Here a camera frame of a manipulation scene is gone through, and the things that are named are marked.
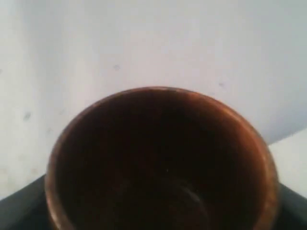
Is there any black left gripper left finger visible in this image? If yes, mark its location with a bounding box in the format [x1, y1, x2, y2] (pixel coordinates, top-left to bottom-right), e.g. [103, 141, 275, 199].
[0, 176, 52, 230]

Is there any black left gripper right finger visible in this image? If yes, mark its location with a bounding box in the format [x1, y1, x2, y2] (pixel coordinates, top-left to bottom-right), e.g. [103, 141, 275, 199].
[275, 184, 307, 230]

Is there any brown wooden cup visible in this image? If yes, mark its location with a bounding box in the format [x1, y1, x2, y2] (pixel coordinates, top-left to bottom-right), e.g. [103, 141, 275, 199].
[45, 87, 280, 230]

